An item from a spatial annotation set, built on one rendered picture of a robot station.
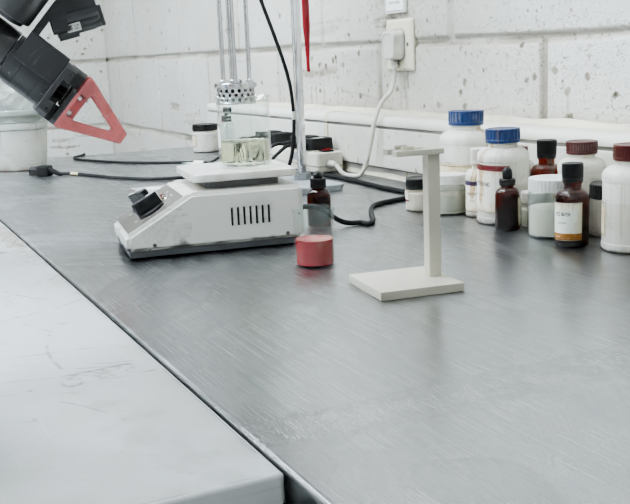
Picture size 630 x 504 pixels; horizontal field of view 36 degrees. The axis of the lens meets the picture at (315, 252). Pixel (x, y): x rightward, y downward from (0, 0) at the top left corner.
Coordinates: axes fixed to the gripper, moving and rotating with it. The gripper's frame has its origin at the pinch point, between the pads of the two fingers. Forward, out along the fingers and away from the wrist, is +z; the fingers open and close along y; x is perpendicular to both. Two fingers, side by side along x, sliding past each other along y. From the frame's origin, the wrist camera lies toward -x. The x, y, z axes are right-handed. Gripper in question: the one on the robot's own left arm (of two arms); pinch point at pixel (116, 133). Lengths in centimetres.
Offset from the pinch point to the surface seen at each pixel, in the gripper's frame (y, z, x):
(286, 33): 87, 26, -39
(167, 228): -12.0, 9.0, 5.0
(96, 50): 241, 6, -20
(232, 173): -11.3, 11.3, -4.0
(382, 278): -34.9, 22.8, -3.6
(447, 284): -39.7, 26.0, -6.5
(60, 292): -23.3, 1.9, 15.3
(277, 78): 94, 32, -31
